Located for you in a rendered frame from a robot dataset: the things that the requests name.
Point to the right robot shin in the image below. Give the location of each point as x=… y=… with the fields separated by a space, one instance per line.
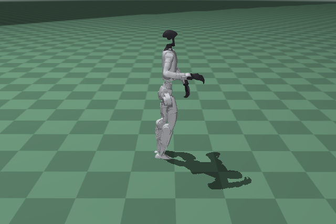
x=165 y=139

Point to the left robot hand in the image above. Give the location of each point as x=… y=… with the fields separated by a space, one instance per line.
x=186 y=89

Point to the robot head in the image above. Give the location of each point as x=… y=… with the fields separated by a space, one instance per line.
x=169 y=34

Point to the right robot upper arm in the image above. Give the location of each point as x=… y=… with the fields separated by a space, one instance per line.
x=167 y=64

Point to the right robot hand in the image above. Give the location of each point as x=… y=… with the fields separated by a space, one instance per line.
x=196 y=76

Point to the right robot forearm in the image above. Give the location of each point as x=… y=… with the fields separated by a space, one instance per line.
x=177 y=76

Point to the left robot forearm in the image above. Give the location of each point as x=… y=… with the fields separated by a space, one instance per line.
x=178 y=71

